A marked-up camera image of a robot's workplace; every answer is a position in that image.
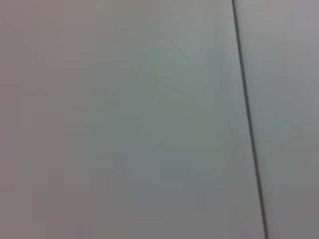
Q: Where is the thin black cable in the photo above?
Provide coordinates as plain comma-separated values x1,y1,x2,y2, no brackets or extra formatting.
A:
231,0,270,239

